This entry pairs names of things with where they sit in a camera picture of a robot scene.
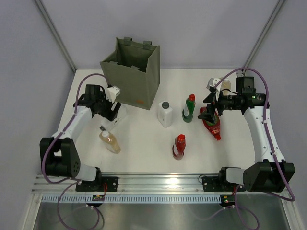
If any red soap bottle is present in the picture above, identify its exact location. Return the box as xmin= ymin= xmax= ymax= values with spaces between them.
xmin=202 ymin=112 xmax=221 ymax=140
xmin=172 ymin=134 xmax=186 ymax=160

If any beige soap bottle white cap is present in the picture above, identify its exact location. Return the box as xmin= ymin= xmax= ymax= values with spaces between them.
xmin=220 ymin=78 xmax=231 ymax=96

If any clear amber perfume bottle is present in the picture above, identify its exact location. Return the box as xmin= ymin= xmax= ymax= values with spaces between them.
xmin=99 ymin=130 xmax=121 ymax=154

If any green dish soap bottle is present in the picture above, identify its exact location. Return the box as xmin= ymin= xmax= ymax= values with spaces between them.
xmin=182 ymin=93 xmax=196 ymax=123

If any white bottle dark cap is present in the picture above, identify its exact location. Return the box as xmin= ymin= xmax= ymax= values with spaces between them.
xmin=157 ymin=101 xmax=173 ymax=128

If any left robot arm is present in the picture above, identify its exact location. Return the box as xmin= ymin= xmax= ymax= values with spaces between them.
xmin=39 ymin=84 xmax=127 ymax=191

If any green canvas bag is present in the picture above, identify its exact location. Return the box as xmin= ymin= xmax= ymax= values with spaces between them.
xmin=100 ymin=37 xmax=160 ymax=110

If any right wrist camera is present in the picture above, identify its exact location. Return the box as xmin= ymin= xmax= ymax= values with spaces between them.
xmin=207 ymin=78 xmax=223 ymax=101

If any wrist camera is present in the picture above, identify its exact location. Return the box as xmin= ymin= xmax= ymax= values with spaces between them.
xmin=207 ymin=78 xmax=223 ymax=101
xmin=106 ymin=86 xmax=120 ymax=103

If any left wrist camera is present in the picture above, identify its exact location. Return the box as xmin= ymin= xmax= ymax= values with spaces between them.
xmin=106 ymin=86 xmax=120 ymax=103

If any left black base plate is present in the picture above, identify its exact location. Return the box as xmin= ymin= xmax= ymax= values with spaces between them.
xmin=75 ymin=176 xmax=118 ymax=192

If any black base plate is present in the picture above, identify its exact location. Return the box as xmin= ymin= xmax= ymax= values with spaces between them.
xmin=75 ymin=176 xmax=118 ymax=192
xmin=201 ymin=176 xmax=238 ymax=192

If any aluminium mounting rail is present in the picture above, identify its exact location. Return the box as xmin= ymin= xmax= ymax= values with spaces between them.
xmin=31 ymin=174 xmax=292 ymax=194

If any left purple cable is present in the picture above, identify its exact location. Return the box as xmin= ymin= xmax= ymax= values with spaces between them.
xmin=41 ymin=73 xmax=111 ymax=228

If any purple cable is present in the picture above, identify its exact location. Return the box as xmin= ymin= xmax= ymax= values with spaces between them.
xmin=191 ymin=68 xmax=296 ymax=228
xmin=41 ymin=73 xmax=111 ymax=228

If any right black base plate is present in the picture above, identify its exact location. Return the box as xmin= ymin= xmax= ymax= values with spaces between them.
xmin=201 ymin=176 xmax=238 ymax=192

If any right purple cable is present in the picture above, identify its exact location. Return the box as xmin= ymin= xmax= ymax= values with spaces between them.
xmin=191 ymin=68 xmax=296 ymax=228

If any white slotted cable duct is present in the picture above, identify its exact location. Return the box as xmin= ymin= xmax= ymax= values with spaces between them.
xmin=42 ymin=194 xmax=221 ymax=204

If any right frame post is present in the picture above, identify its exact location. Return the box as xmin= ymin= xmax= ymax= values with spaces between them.
xmin=243 ymin=0 xmax=287 ymax=68

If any frame post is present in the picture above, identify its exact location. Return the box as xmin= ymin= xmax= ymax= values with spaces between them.
xmin=34 ymin=0 xmax=77 ymax=73
xmin=243 ymin=0 xmax=287 ymax=68

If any left frame post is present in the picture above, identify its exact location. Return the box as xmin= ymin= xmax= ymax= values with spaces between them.
xmin=34 ymin=0 xmax=77 ymax=73

